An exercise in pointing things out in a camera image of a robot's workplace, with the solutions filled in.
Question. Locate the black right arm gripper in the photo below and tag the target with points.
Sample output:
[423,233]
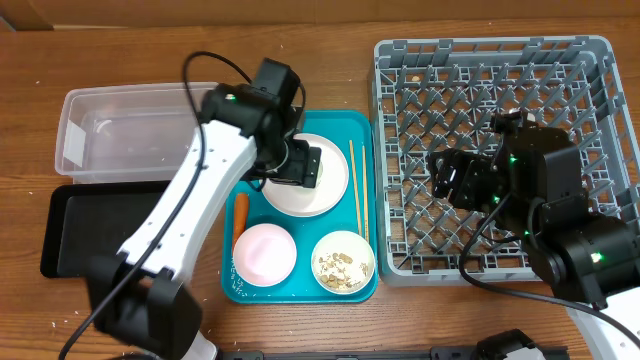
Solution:
[463,179]

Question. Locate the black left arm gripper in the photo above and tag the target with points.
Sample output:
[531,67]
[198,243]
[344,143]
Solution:
[300,166]

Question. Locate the cream bowl with food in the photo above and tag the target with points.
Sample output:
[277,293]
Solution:
[343,262]

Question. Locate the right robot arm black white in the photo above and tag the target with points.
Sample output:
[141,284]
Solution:
[532,187]

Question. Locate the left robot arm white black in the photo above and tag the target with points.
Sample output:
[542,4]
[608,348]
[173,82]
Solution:
[244,132]

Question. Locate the grey dishwasher rack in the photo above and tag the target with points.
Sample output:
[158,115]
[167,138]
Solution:
[429,95]

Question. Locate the black waste tray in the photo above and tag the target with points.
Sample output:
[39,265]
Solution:
[87,220]

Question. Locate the large white plate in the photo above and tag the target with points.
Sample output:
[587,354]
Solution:
[330,186]

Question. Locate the wooden chopstick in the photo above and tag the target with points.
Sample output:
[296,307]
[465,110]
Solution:
[355,187]
[365,196]

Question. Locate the orange carrot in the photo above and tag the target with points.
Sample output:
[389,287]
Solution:
[240,216]

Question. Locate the pink bowl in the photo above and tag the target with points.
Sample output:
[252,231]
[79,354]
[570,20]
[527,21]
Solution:
[264,255]

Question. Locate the teal plastic tray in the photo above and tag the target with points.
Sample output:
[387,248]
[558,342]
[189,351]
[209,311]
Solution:
[338,126]

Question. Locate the clear plastic bin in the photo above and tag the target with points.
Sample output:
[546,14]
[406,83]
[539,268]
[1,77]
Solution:
[125,133]

